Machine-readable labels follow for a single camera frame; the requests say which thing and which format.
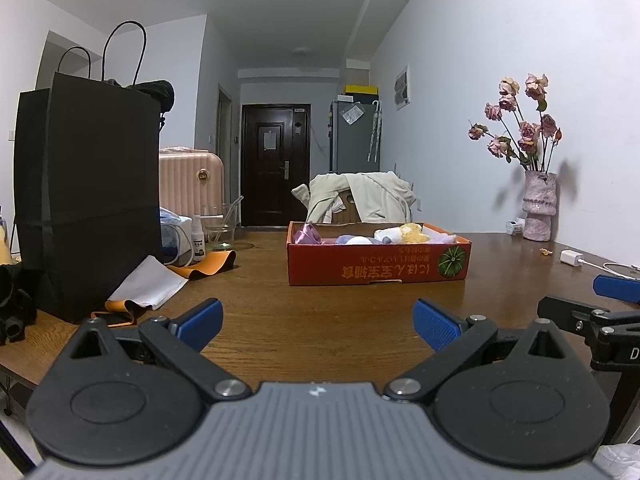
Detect beige jacket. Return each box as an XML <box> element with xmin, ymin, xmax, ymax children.
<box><xmin>292</xmin><ymin>171</ymin><xmax>417</xmax><ymax>224</ymax></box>

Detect yellow white plush toy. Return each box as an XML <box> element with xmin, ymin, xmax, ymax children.
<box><xmin>374</xmin><ymin>222</ymin><xmax>431</xmax><ymax>245</ymax></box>

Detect white folded umbrella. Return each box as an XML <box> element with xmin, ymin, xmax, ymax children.
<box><xmin>367</xmin><ymin>100</ymin><xmax>383</xmax><ymax>163</ymax></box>

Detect glass beaker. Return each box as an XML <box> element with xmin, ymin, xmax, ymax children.
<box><xmin>202</xmin><ymin>203</ymin><xmax>243</xmax><ymax>251</ymax></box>

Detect white wall panel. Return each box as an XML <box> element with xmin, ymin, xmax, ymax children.
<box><xmin>395</xmin><ymin>66</ymin><xmax>412</xmax><ymax>111</ymax></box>

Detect dried pink roses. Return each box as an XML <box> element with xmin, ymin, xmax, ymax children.
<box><xmin>467</xmin><ymin>73</ymin><xmax>563</xmax><ymax>172</ymax></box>

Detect grey refrigerator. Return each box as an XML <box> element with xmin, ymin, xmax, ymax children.
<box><xmin>329</xmin><ymin>99</ymin><xmax>381</xmax><ymax>175</ymax></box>

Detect black cloth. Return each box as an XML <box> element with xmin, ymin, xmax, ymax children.
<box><xmin>132</xmin><ymin>80</ymin><xmax>175</xmax><ymax>112</ymax></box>

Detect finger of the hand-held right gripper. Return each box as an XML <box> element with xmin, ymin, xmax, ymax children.
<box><xmin>537</xmin><ymin>296</ymin><xmax>640</xmax><ymax>343</ymax></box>
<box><xmin>593</xmin><ymin>275</ymin><xmax>640</xmax><ymax>305</ymax></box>

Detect white paper sheet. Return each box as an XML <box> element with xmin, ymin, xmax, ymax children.
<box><xmin>105</xmin><ymin>255</ymin><xmax>189</xmax><ymax>311</ymax></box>

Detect lavender fluffy cloth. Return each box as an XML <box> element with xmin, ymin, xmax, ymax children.
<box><xmin>420</xmin><ymin>227</ymin><xmax>457</xmax><ymax>245</ymax></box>

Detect black cylinder parts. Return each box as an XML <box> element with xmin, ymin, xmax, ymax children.
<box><xmin>0</xmin><ymin>262</ymin><xmax>51</xmax><ymax>346</ymax></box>

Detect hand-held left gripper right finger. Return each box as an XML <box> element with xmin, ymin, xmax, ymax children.
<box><xmin>384</xmin><ymin>298</ymin><xmax>586</xmax><ymax>403</ymax></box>

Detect dark wooden door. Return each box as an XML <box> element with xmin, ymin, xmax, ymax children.
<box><xmin>241</xmin><ymin>104</ymin><xmax>312</xmax><ymax>227</ymax></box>

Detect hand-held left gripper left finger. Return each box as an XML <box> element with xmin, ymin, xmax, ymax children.
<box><xmin>57</xmin><ymin>298</ymin><xmax>251</xmax><ymax>403</ymax></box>

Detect orange neoprene sleeve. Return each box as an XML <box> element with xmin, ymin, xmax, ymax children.
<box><xmin>167</xmin><ymin>251</ymin><xmax>237</xmax><ymax>281</ymax></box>
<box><xmin>90</xmin><ymin>299</ymin><xmax>151</xmax><ymax>327</ymax></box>

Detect white blue plastic package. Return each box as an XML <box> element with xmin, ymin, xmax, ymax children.
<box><xmin>160</xmin><ymin>207</ymin><xmax>194</xmax><ymax>267</ymax></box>

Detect pink suitcase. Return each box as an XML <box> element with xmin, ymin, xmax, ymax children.
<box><xmin>159</xmin><ymin>147</ymin><xmax>224</xmax><ymax>221</ymax></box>

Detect purple satin bonnet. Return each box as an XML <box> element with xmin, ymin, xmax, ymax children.
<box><xmin>292</xmin><ymin>224</ymin><xmax>326</xmax><ymax>246</ymax></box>

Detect black paper bag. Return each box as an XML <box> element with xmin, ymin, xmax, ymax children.
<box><xmin>13</xmin><ymin>21</ymin><xmax>163</xmax><ymax>325</ymax></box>

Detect pink textured vase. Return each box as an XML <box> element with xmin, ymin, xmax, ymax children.
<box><xmin>521</xmin><ymin>170</ymin><xmax>557</xmax><ymax>242</ymax></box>

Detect white spray bottle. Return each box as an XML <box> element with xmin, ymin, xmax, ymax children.
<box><xmin>191</xmin><ymin>215</ymin><xmax>207</xmax><ymax>262</ymax></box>

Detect white charger cable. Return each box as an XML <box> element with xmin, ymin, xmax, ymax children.
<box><xmin>580</xmin><ymin>259</ymin><xmax>640</xmax><ymax>280</ymax></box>

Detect brown wooden chair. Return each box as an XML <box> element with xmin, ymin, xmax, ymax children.
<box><xmin>332</xmin><ymin>190</ymin><xmax>361</xmax><ymax>224</ymax></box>

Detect orange cardboard box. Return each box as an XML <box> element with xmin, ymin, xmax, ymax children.
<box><xmin>286</xmin><ymin>221</ymin><xmax>472</xmax><ymax>287</ymax></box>

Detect white plastic bag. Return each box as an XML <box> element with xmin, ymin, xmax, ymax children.
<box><xmin>595</xmin><ymin>442</ymin><xmax>640</xmax><ymax>478</ymax></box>

